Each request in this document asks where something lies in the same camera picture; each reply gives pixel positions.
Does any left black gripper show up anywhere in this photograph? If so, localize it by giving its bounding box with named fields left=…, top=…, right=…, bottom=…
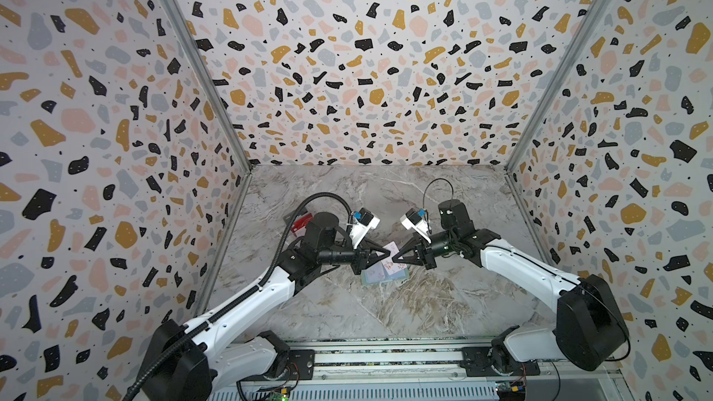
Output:
left=321, top=238, right=394, bottom=276

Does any white pink card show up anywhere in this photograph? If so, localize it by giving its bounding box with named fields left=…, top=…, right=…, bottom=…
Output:
left=361, top=263, right=390, bottom=285
left=381, top=241, right=408, bottom=277

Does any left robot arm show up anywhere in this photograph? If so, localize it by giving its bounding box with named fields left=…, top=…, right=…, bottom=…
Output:
left=126, top=209, right=390, bottom=400

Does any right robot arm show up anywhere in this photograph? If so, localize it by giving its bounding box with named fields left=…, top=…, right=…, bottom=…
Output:
left=393, top=199, right=631, bottom=375

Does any red card in box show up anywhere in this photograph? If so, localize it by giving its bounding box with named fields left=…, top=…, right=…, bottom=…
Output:
left=291, top=213, right=313, bottom=237

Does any clear acrylic card box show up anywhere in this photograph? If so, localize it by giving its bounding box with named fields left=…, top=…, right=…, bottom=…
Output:
left=283, top=208, right=313, bottom=238

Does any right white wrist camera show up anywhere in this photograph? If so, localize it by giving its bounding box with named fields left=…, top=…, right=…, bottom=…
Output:
left=400, top=208, right=432, bottom=243

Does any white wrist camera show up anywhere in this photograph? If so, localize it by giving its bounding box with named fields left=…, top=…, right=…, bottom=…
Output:
left=348, top=208, right=381, bottom=249
left=400, top=208, right=432, bottom=243

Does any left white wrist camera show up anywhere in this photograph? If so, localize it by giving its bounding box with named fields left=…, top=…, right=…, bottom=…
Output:
left=348, top=208, right=381, bottom=249

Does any right thin black cable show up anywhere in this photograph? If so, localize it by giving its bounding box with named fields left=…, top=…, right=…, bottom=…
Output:
left=421, top=177, right=455, bottom=213

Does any aluminium front rail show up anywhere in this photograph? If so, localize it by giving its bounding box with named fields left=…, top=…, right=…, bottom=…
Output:
left=149, top=336, right=622, bottom=388

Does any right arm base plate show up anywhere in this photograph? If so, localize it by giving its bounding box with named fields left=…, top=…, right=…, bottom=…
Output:
left=460, top=346, right=540, bottom=377

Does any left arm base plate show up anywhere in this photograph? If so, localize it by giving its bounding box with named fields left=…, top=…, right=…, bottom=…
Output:
left=243, top=349, right=316, bottom=382

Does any left black corrugated cable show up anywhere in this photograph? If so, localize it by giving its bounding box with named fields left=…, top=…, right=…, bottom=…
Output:
left=121, top=191, right=355, bottom=401

